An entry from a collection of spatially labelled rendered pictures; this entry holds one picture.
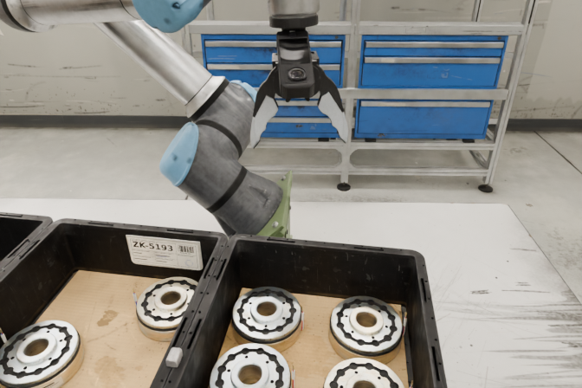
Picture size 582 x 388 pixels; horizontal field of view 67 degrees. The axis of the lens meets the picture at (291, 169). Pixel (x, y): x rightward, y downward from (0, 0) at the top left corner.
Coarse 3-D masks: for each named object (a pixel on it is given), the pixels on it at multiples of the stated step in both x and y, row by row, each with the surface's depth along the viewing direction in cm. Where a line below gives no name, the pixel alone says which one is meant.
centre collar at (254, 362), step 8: (240, 360) 57; (248, 360) 57; (256, 360) 57; (240, 368) 56; (264, 368) 56; (232, 376) 55; (264, 376) 55; (232, 384) 55; (240, 384) 54; (256, 384) 54; (264, 384) 54
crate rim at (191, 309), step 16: (64, 224) 73; (80, 224) 73; (96, 224) 73; (112, 224) 73; (128, 224) 73; (224, 240) 69; (16, 256) 66; (0, 272) 63; (208, 272) 63; (192, 304) 57; (192, 320) 55; (176, 336) 53; (160, 368) 49; (160, 384) 47
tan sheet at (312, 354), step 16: (304, 304) 71; (320, 304) 71; (336, 304) 71; (304, 320) 68; (320, 320) 68; (304, 336) 65; (320, 336) 65; (224, 352) 63; (288, 352) 63; (304, 352) 63; (320, 352) 63; (336, 352) 63; (400, 352) 63; (304, 368) 60; (320, 368) 60; (400, 368) 60; (304, 384) 58; (320, 384) 58
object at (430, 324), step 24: (240, 240) 69; (264, 240) 69; (288, 240) 69; (216, 288) 60; (432, 312) 56; (192, 336) 53; (432, 336) 53; (432, 360) 50; (168, 384) 47; (432, 384) 48
